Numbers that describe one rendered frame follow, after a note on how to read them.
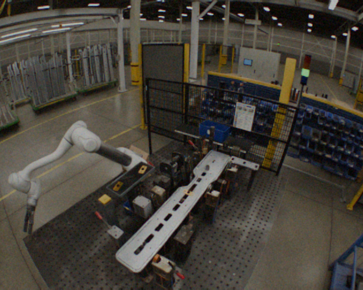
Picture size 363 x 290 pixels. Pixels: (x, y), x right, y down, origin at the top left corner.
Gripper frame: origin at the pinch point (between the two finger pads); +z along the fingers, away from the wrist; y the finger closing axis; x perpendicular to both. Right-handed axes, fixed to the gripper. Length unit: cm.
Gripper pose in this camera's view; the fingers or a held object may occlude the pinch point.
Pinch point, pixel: (27, 231)
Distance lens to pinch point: 158.6
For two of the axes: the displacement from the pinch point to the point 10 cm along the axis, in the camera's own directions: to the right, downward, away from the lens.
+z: 0.0, 8.8, -4.8
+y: 8.7, -2.3, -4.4
